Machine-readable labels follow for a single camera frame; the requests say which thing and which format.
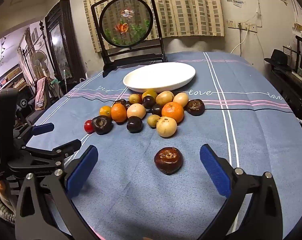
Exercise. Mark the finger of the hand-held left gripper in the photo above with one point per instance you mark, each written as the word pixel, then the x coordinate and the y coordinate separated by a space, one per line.
pixel 42 128
pixel 66 146

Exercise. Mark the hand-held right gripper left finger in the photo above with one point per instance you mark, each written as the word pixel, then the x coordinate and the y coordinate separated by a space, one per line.
pixel 82 172

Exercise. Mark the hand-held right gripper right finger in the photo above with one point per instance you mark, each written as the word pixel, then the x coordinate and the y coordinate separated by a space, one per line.
pixel 213 170

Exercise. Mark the red cherry tomato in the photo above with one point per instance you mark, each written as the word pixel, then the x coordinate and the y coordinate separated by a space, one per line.
pixel 88 126

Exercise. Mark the brown water chestnut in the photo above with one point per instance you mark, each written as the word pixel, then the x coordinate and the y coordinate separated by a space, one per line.
pixel 102 124
pixel 195 107
pixel 119 102

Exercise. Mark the dark brown mangosteen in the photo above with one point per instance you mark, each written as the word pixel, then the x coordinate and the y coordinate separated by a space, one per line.
pixel 168 160

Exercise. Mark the yellow orange cherry tomato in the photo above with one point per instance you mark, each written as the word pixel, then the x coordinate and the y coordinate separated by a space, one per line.
pixel 105 111
pixel 149 93

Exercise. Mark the mandarin orange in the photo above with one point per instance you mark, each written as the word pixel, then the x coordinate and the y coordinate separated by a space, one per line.
pixel 172 111
pixel 118 112

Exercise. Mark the tan round fruit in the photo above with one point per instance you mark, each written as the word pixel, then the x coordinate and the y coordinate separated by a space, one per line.
pixel 181 99
pixel 136 111
pixel 166 126
pixel 164 98

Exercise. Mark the dark purple plum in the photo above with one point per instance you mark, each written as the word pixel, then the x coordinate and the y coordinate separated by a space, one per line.
pixel 127 105
pixel 134 124
pixel 156 109
pixel 148 101

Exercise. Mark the small olive green fruit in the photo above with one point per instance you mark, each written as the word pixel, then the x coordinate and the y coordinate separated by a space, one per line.
pixel 153 120
pixel 135 98

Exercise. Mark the white oval plate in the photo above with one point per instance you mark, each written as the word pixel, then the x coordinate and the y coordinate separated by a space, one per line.
pixel 159 77

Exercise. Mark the person's left forearm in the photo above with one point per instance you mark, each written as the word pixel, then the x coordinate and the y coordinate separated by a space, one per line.
pixel 0 205

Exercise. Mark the person's left hand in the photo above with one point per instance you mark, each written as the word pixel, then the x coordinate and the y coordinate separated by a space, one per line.
pixel 0 186

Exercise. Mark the pink clothes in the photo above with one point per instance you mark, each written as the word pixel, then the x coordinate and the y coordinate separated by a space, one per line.
pixel 42 92

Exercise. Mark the shelf with boxes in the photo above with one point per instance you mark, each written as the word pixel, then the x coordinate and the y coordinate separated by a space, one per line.
pixel 10 80

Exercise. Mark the blue plaid tablecloth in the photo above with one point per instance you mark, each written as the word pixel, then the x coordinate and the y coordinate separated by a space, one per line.
pixel 131 192

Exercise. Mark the standing fan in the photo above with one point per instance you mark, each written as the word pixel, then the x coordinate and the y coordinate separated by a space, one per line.
pixel 39 60

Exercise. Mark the dark wooden framed cabinet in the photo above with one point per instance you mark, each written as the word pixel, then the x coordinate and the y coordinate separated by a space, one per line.
pixel 63 42

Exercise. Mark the black desk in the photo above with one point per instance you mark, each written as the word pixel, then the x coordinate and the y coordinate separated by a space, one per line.
pixel 286 85

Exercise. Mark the black hat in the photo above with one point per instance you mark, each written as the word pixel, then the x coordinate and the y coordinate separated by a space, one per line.
pixel 278 56

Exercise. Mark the round goldfish screen ornament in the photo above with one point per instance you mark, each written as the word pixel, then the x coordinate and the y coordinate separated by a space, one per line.
pixel 126 20

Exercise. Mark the beige checked curtain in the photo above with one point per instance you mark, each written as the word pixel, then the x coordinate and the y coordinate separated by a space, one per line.
pixel 191 5

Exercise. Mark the white wall sockets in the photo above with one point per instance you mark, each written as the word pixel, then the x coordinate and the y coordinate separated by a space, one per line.
pixel 246 26

